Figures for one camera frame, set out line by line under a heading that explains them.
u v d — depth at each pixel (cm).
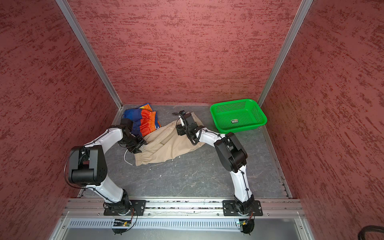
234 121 110
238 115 114
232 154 55
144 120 106
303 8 71
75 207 76
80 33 80
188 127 76
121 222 73
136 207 74
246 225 71
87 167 47
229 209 74
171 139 95
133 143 79
